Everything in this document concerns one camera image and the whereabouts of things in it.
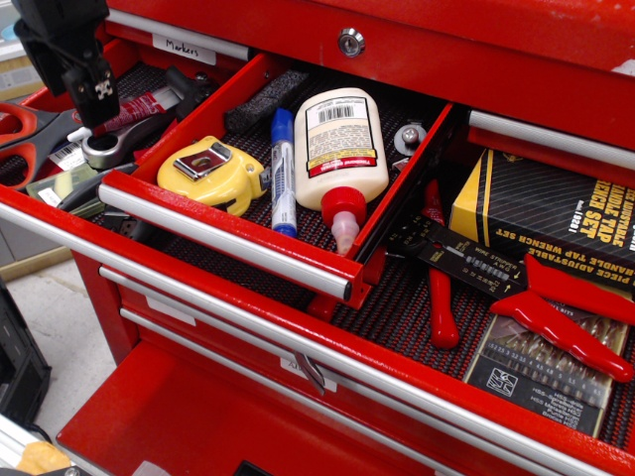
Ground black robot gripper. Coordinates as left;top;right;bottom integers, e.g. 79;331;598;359
13;0;120;127

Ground red glue tube white cap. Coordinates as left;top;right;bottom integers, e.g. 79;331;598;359
66;86;181;142

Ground black tool under drawer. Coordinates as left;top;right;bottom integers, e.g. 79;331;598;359
102;205;152;241

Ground small red open drawer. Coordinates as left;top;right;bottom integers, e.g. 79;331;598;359
98;54;452;308

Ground white wood glue bottle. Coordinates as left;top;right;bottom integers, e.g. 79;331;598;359
295;87;389;255

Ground silver ratchet wrench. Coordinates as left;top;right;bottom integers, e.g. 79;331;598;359
80;103;179;170

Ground orange grey scissors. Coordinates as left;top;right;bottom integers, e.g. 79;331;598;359
1;102;82;190

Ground black utility knife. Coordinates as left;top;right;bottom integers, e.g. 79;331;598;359
166;65;219;121

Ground green clear plastic box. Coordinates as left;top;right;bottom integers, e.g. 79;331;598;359
26;164;105;218

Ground white markers label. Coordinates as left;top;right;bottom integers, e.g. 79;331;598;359
152;34;216;65

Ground yellow tape measure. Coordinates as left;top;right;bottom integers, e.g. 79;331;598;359
157;136;271;216

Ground black foam block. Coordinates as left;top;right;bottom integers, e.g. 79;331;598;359
224;69;310;134

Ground blue white marker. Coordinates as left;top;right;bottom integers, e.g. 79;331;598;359
271;108;297;238

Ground silver cabinet lock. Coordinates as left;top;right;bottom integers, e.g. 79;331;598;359
337;28;366;58

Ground red metal tool chest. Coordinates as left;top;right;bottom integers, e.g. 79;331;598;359
1;1;634;475

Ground black box on floor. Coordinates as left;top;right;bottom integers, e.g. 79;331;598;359
1;282;52;425

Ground silver round metal part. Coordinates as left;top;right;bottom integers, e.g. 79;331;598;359
393;122;428;157

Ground black yellow tap wrench box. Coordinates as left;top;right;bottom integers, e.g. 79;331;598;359
448;149;634;293

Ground drill bit set case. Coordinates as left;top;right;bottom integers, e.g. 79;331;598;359
464;314;614;437

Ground red handled pliers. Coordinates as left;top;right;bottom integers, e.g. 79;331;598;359
423;179;459;349

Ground red handled wire stripper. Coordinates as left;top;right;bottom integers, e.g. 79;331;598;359
387;214;634;383

